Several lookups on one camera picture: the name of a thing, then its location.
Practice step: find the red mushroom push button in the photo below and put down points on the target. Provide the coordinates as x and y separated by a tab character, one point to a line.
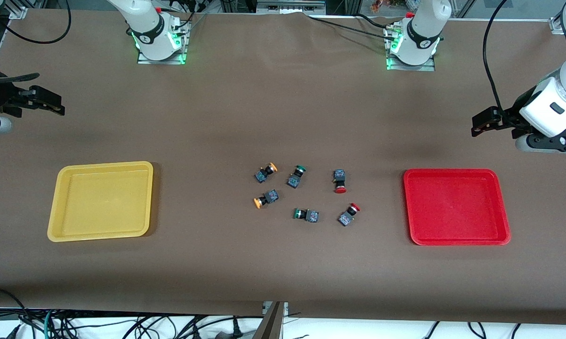
340	176
345	219

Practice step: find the red plastic tray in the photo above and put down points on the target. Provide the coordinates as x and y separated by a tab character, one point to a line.
455	207

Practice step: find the grey metal box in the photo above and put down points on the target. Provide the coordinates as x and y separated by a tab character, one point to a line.
290	6

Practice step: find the brown table cover sheet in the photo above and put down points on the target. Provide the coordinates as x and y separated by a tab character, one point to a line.
264	117

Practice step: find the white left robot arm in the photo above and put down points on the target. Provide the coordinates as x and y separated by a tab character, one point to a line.
424	28

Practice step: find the aluminium profile piece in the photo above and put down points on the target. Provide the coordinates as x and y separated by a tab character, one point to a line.
18	9
557	26

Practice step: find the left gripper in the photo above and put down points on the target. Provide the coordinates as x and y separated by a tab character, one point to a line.
512	114

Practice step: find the yellow mushroom push button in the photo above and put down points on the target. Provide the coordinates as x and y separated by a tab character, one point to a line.
271	196
262	176

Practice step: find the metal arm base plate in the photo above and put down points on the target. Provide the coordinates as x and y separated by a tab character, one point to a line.
410	68
163	61

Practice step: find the yellow plastic tray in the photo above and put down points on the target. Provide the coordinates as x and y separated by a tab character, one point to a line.
101	202

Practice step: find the green push button switch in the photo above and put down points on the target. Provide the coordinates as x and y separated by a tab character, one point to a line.
312	216
292	181

